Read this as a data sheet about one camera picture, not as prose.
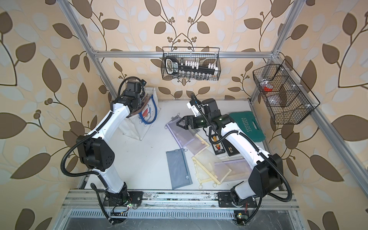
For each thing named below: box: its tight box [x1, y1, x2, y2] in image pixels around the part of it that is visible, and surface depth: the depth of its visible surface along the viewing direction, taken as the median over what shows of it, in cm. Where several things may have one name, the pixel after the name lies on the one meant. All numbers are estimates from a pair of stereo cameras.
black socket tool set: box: [165, 55, 219, 78], surface depth 86 cm
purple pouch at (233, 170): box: [214, 158, 253, 183], surface depth 85 cm
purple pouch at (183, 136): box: [164, 113, 200, 152], surface depth 101 cm
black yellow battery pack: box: [211, 134, 241, 157], surface depth 93 cm
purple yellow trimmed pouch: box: [184, 134, 210, 156], surface depth 96 cm
